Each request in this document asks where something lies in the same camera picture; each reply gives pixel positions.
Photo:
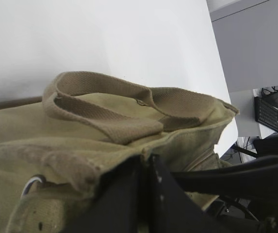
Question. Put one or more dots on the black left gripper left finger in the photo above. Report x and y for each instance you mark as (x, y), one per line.
(118, 204)

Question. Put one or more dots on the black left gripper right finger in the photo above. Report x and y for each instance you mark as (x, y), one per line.
(172, 211)

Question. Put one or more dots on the yellow canvas bag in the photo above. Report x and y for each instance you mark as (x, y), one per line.
(54, 153)

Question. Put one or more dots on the black office chair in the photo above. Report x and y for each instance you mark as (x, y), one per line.
(256, 180)

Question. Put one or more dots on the black computer keyboard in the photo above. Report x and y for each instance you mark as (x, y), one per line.
(266, 114)

